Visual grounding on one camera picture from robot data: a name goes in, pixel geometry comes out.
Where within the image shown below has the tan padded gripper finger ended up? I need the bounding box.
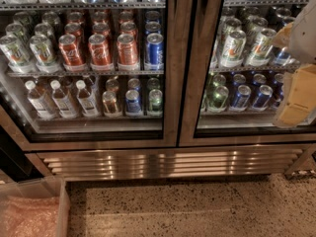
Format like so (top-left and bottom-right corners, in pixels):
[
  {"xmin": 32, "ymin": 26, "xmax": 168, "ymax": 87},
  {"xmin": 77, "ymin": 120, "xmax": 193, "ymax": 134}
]
[
  {"xmin": 273, "ymin": 64, "xmax": 316, "ymax": 128},
  {"xmin": 273, "ymin": 23, "xmax": 293, "ymax": 48}
]

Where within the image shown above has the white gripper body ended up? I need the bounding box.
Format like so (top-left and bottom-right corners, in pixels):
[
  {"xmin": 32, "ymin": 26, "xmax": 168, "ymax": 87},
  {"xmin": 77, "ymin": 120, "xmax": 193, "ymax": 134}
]
[{"xmin": 288, "ymin": 0, "xmax": 316, "ymax": 64}]

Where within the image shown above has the fridge glass door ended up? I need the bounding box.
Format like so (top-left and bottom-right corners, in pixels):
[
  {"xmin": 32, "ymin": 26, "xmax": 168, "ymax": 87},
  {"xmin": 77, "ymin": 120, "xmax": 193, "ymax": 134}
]
[
  {"xmin": 180, "ymin": 0, "xmax": 316, "ymax": 147},
  {"xmin": 1, "ymin": 0, "xmax": 193, "ymax": 152}
]

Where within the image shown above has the right fridge tall blue can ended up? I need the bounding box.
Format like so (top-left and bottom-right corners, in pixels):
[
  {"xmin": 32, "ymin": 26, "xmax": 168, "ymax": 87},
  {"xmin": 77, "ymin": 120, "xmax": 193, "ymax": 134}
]
[{"xmin": 273, "ymin": 47, "xmax": 291, "ymax": 66}]

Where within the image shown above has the fridge 7up can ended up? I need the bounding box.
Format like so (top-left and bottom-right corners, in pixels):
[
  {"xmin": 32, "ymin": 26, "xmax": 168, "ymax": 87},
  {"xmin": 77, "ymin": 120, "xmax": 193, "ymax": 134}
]
[
  {"xmin": 244, "ymin": 28, "xmax": 277, "ymax": 67},
  {"xmin": 220, "ymin": 30, "xmax": 246, "ymax": 68}
]

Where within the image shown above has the right fridge left 7up can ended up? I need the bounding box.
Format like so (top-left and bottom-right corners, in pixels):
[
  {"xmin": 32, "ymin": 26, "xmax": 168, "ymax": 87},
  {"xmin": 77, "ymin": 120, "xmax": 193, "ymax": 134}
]
[{"xmin": 220, "ymin": 30, "xmax": 246, "ymax": 68}]

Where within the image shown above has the right fridge left blue can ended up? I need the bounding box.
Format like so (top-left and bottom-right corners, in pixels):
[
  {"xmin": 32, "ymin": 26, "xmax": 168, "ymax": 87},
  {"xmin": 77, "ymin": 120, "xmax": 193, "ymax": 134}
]
[{"xmin": 230, "ymin": 85, "xmax": 252, "ymax": 112}]

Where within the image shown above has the right fridge green can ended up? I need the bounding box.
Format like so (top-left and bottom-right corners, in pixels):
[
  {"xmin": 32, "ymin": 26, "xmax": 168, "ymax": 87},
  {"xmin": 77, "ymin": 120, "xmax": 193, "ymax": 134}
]
[{"xmin": 207, "ymin": 86, "xmax": 229, "ymax": 112}]

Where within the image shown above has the steel fridge bottom grille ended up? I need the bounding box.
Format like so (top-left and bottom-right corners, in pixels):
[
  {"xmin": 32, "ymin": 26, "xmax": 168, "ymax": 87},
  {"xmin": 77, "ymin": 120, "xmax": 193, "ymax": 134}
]
[{"xmin": 27, "ymin": 143, "xmax": 310, "ymax": 182}]

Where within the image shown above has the front blue pepsi can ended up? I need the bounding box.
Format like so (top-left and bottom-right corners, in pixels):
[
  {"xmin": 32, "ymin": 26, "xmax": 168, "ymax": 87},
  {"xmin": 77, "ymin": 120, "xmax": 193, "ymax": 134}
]
[{"xmin": 144, "ymin": 33, "xmax": 164, "ymax": 70}]

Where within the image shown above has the green soda can lower shelf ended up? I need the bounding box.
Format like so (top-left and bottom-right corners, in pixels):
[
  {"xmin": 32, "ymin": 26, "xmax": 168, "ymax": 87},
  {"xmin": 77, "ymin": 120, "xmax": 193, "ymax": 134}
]
[{"xmin": 148, "ymin": 89, "xmax": 163, "ymax": 116}]

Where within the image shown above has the front right red cola can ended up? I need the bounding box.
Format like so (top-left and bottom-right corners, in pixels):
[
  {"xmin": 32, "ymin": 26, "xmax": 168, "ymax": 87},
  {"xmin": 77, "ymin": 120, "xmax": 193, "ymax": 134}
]
[{"xmin": 117, "ymin": 34, "xmax": 140, "ymax": 71}]

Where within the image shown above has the red cola can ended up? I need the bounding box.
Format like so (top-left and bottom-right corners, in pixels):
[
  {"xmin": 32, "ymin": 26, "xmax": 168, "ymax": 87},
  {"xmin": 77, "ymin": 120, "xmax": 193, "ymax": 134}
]
[
  {"xmin": 58, "ymin": 34, "xmax": 87, "ymax": 72},
  {"xmin": 88, "ymin": 34, "xmax": 114, "ymax": 71},
  {"xmin": 117, "ymin": 34, "xmax": 140, "ymax": 71}
]

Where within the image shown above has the blue soda can lower shelf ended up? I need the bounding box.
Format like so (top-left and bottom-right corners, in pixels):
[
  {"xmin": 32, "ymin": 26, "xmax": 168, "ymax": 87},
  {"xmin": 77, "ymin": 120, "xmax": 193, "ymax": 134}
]
[{"xmin": 125, "ymin": 90, "xmax": 142, "ymax": 116}]

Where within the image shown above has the front middle red cola can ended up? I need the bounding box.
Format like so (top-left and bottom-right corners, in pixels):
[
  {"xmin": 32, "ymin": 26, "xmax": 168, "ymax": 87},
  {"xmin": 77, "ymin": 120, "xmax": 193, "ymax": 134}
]
[{"xmin": 88, "ymin": 34, "xmax": 114, "ymax": 71}]

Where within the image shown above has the brown soda can lower shelf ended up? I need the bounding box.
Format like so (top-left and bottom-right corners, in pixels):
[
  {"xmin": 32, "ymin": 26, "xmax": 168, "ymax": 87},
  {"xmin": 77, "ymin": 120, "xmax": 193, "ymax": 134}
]
[{"xmin": 102, "ymin": 91, "xmax": 122, "ymax": 117}]

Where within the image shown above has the right water bottle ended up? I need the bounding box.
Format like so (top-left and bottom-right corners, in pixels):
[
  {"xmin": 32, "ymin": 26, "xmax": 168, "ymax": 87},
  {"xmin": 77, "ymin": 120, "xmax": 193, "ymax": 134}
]
[{"xmin": 76, "ymin": 80, "xmax": 101, "ymax": 118}]

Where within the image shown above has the water bottle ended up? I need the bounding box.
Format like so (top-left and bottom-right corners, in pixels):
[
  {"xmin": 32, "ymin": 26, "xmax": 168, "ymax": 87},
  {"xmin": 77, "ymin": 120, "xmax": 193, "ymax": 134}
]
[
  {"xmin": 50, "ymin": 80, "xmax": 79, "ymax": 119},
  {"xmin": 25, "ymin": 80, "xmax": 57, "ymax": 119},
  {"xmin": 76, "ymin": 80, "xmax": 101, "ymax": 118}
]

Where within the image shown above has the front left red cola can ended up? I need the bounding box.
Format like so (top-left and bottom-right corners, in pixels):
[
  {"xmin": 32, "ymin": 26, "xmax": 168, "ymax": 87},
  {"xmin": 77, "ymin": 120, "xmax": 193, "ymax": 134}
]
[{"xmin": 58, "ymin": 34, "xmax": 87, "ymax": 72}]

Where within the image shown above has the middle water bottle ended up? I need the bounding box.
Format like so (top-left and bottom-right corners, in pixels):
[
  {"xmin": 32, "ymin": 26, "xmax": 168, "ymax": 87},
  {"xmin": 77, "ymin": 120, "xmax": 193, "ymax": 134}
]
[{"xmin": 50, "ymin": 80, "xmax": 79, "ymax": 119}]

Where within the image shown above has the left water bottle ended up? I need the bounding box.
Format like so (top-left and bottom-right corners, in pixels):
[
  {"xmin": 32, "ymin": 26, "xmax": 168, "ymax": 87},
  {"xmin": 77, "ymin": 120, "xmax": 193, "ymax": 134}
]
[{"xmin": 25, "ymin": 80, "xmax": 57, "ymax": 119}]

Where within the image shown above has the front left 7up can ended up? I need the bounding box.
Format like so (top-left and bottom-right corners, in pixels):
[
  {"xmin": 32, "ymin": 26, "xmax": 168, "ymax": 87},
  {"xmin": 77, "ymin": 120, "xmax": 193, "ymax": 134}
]
[{"xmin": 0, "ymin": 36, "xmax": 32, "ymax": 73}]

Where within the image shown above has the clear plastic bin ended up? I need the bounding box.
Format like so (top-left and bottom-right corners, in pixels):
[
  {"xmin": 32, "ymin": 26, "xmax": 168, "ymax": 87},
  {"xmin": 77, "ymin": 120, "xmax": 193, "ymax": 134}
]
[{"xmin": 0, "ymin": 176, "xmax": 70, "ymax": 237}]

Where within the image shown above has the pink bubble wrap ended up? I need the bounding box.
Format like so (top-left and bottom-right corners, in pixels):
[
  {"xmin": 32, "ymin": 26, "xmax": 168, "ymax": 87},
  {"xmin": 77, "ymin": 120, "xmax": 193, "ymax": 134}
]
[{"xmin": 0, "ymin": 197, "xmax": 59, "ymax": 237}]

